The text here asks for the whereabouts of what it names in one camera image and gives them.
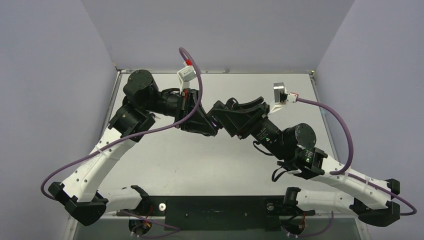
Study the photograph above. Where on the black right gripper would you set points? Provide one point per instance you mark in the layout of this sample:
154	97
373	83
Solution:
253	120

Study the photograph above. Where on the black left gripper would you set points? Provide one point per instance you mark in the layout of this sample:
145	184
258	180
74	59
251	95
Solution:
199	122

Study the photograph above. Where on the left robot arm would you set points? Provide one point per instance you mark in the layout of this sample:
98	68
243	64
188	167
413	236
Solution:
79	193

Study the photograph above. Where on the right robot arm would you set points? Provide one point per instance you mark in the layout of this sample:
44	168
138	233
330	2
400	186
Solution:
369	199

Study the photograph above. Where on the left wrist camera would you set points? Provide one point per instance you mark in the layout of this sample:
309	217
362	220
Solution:
185	75

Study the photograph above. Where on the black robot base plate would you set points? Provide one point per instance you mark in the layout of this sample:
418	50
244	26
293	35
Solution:
220	213

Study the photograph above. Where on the aluminium table edge rail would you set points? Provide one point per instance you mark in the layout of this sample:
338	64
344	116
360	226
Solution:
232	71

